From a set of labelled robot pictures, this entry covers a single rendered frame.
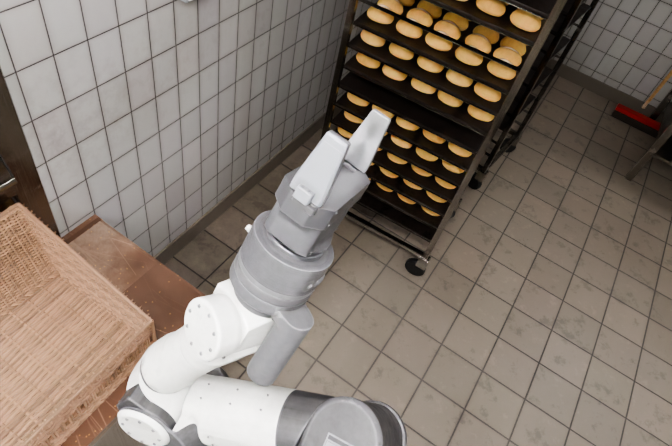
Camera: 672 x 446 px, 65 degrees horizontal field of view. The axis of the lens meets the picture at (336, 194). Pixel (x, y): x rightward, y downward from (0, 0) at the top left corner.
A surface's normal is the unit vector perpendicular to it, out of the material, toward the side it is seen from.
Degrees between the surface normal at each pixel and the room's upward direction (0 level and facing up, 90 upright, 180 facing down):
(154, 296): 0
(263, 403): 25
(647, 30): 90
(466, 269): 0
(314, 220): 80
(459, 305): 0
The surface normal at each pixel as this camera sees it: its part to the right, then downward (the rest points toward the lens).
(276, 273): -0.15, 0.45
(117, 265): 0.18, -0.66
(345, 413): -0.32, -0.38
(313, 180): -0.39, 0.29
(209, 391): -0.18, -0.82
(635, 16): -0.54, 0.56
